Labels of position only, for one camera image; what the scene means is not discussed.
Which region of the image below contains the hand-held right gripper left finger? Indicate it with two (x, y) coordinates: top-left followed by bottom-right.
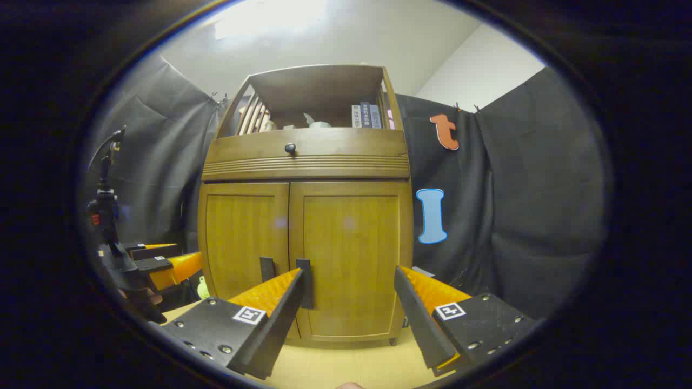
(147, 267), (305, 380)

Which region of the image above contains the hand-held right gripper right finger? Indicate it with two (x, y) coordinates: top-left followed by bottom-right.
(393, 265), (537, 378)

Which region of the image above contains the wooden cabinet door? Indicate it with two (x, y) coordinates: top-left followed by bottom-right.
(198, 183), (291, 340)
(289, 181), (414, 342)

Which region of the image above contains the wooden double-door shoe cabinet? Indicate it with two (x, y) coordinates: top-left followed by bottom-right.
(197, 65), (414, 347)

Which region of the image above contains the black backdrop cloth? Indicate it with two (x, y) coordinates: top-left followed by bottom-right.
(81, 54), (606, 325)

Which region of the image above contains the wooden drawer with black knob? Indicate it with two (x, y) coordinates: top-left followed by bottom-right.
(207, 129), (408, 163)

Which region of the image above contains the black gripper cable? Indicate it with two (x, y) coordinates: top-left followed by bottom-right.
(89, 126), (126, 187)

